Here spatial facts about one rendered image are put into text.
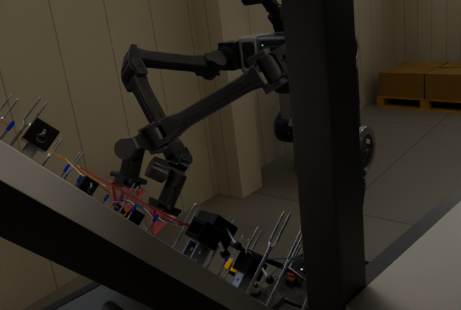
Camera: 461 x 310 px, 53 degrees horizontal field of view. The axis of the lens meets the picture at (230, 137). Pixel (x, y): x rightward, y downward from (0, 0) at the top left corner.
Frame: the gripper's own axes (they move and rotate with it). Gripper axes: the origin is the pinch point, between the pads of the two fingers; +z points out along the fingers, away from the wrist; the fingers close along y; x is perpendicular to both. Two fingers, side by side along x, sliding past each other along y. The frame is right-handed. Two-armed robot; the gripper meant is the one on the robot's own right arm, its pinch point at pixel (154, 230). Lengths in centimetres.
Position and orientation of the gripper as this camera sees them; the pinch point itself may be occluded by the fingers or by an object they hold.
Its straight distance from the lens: 151.4
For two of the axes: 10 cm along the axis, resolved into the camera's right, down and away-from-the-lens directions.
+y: 7.2, 1.7, -6.7
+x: 5.8, 3.9, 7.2
